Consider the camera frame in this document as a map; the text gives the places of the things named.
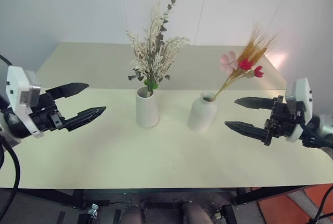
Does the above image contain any bottle-shaped white vase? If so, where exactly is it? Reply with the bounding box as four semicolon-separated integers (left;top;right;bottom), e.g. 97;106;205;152
187;91;218;133

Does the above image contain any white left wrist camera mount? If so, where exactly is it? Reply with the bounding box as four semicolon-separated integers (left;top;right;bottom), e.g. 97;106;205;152
5;65;45;139

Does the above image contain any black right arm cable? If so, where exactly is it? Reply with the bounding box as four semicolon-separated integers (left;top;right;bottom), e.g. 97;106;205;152
300;123;333;224

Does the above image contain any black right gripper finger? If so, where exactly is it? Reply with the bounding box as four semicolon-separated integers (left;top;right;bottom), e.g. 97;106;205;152
234;97;277;111
224;121;269;144

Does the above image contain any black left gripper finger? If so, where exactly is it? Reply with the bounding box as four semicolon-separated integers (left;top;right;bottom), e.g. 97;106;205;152
45;82;90;102
63;106;107;132

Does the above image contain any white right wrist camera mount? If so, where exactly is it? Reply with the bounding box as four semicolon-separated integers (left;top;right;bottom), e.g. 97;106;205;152
285;77;313;143

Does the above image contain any tapered white vase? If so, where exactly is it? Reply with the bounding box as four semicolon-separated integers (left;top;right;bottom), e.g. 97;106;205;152
135;86;160;129

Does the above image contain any small silver metal clamp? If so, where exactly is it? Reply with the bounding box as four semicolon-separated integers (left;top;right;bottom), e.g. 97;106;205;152
87;203;99;216

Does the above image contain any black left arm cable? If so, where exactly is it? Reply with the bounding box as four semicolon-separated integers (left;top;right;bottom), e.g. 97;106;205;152
0;54;21;218

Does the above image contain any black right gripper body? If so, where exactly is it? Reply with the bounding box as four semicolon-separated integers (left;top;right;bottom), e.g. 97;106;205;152
262;95;306;147

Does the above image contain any white dried flower bouquet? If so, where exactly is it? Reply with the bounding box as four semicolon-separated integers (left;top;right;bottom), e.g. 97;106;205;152
125;0;192;98

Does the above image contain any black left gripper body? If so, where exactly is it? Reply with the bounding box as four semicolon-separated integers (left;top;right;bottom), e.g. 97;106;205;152
28;93;70;133

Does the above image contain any black metal table frame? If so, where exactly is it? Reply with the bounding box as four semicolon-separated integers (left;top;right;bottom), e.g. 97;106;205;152
0;185;314;210

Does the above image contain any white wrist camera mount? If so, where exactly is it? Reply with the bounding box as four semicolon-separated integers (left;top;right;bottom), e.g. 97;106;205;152
285;77;313;143
5;65;45;139

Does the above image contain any wheat bouquet with red flowers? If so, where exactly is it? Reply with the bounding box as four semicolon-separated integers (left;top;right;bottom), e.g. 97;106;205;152
214;20;280;102

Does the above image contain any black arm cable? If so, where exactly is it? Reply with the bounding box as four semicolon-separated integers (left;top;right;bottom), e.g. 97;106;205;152
300;123;333;224
0;54;21;218

